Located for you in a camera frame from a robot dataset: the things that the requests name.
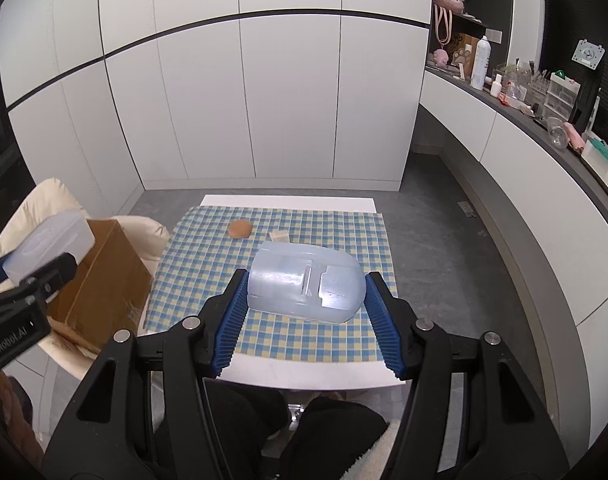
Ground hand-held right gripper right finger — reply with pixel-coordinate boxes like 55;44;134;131
365;271;569;480

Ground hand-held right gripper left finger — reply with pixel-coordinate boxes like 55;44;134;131
41;268;249;480

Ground frosted square plastic case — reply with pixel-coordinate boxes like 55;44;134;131
3;210;96;286

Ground brown cardboard box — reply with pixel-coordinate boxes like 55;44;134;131
46;218;155;353

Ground frosted oval plastic case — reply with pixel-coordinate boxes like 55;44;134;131
246;241;367;324

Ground person's left forearm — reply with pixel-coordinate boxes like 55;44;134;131
0;375;45;466

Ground blue yellow checkered tablecloth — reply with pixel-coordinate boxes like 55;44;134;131
143;206;399;365

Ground black built-in appliance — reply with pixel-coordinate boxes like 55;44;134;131
0;125;35;241

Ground cream cushioned armchair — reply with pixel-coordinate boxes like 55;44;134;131
0;177;171;381

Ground white fleece garment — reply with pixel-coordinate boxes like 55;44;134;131
354;420;407;480

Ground clear glass cup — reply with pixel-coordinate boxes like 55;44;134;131
546;116;569;151

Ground pink soft item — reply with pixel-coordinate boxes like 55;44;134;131
564;122;584;153

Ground white green filter box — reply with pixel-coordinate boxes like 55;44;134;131
580;137;608;201

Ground white spray bottle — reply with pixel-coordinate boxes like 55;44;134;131
470;36;492;92

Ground brown paw-print box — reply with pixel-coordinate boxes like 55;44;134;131
451;32;482;68

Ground clear drawer organizer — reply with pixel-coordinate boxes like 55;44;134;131
542;72;582;121

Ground grey square mounting plate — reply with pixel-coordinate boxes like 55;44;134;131
572;40;606;68

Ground pink bag handles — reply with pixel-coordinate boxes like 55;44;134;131
434;4;455;53

